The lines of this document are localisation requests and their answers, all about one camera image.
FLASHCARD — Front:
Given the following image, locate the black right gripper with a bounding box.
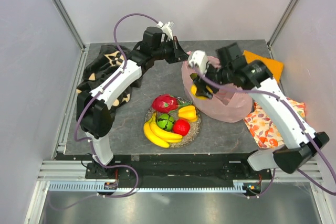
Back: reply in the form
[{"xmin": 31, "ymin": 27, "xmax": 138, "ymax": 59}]
[{"xmin": 193, "ymin": 60, "xmax": 233, "ymax": 99}]

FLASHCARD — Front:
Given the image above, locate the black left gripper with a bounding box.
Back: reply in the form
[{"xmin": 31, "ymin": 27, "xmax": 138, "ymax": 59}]
[{"xmin": 153, "ymin": 37, "xmax": 190, "ymax": 65}]

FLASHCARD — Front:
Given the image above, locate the yellow fake lemon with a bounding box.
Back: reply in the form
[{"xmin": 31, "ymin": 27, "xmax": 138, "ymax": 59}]
[{"xmin": 191, "ymin": 84, "xmax": 213, "ymax": 100}]

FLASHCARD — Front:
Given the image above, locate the pink plastic bag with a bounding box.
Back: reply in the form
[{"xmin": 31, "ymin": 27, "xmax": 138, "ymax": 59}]
[{"xmin": 181, "ymin": 62, "xmax": 253, "ymax": 123}]

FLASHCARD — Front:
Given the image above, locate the yellow fake bell pepper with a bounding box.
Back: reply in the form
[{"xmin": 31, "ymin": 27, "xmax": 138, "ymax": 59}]
[{"xmin": 178, "ymin": 105, "xmax": 198, "ymax": 122}]

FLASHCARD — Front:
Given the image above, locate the red fake dragon fruit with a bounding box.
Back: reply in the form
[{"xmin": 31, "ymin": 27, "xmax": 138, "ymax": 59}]
[{"xmin": 152, "ymin": 94, "xmax": 191, "ymax": 113}]

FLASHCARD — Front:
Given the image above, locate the red fake apple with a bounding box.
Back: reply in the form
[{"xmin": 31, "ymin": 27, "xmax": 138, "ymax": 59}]
[{"xmin": 173, "ymin": 119, "xmax": 191, "ymax": 136}]

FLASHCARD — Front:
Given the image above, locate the green fake watermelon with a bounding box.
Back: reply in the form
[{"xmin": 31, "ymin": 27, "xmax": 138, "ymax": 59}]
[{"xmin": 156, "ymin": 113, "xmax": 175, "ymax": 131}]

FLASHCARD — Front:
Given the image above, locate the yellow fake banana bunch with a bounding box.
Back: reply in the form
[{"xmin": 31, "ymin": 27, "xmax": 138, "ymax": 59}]
[{"xmin": 143, "ymin": 112, "xmax": 183, "ymax": 148}]

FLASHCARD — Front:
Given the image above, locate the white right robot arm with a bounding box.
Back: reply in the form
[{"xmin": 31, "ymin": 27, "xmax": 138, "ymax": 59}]
[{"xmin": 187, "ymin": 43, "xmax": 329, "ymax": 179}]

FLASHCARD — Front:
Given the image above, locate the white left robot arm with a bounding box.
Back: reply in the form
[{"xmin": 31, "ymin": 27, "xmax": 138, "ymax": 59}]
[{"xmin": 76, "ymin": 22, "xmax": 188, "ymax": 178}]

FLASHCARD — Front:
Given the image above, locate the speckled round plate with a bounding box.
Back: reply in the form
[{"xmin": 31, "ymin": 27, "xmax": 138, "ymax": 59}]
[{"xmin": 144, "ymin": 97, "xmax": 202, "ymax": 149}]

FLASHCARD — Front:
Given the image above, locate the orange folded cloth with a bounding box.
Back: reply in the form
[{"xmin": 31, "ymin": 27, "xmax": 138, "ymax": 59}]
[{"xmin": 243, "ymin": 50, "xmax": 284, "ymax": 84}]

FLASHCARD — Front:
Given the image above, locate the floral patterned cloth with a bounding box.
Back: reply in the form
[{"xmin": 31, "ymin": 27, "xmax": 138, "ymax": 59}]
[{"xmin": 243, "ymin": 98, "xmax": 306, "ymax": 148}]

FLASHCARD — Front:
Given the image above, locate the black flower patterned cloth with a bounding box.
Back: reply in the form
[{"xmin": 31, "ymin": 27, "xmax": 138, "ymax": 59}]
[{"xmin": 76, "ymin": 44, "xmax": 142, "ymax": 117}]

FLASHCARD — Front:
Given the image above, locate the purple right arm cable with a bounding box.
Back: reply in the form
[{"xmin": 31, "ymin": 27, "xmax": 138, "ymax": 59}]
[{"xmin": 193, "ymin": 66, "xmax": 336, "ymax": 199}]

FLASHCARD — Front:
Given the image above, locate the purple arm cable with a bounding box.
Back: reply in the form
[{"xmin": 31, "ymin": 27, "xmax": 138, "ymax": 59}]
[
  {"xmin": 193, "ymin": 66, "xmax": 336, "ymax": 199},
  {"xmin": 48, "ymin": 13, "xmax": 163, "ymax": 210}
]

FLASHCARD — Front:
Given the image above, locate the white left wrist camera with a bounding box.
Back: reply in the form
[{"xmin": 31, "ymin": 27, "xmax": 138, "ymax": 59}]
[{"xmin": 156, "ymin": 21, "xmax": 174, "ymax": 41}]

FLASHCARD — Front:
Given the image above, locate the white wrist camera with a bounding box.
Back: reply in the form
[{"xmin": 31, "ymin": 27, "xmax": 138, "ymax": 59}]
[
  {"xmin": 156, "ymin": 21, "xmax": 174, "ymax": 41},
  {"xmin": 187, "ymin": 50, "xmax": 208, "ymax": 75}
]

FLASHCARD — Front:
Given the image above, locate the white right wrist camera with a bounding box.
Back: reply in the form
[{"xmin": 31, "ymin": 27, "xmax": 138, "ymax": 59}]
[{"xmin": 187, "ymin": 50, "xmax": 208, "ymax": 75}]

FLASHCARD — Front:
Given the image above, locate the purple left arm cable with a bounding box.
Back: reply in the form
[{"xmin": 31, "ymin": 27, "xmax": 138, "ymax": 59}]
[{"xmin": 48, "ymin": 13, "xmax": 163, "ymax": 210}]

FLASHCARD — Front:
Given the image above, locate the grey slotted cable duct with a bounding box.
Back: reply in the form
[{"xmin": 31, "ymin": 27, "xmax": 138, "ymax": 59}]
[{"xmin": 49, "ymin": 181, "xmax": 246, "ymax": 193}]

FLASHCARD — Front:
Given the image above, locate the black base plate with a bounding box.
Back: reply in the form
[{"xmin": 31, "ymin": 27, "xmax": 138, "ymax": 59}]
[{"xmin": 85, "ymin": 153, "xmax": 272, "ymax": 183}]

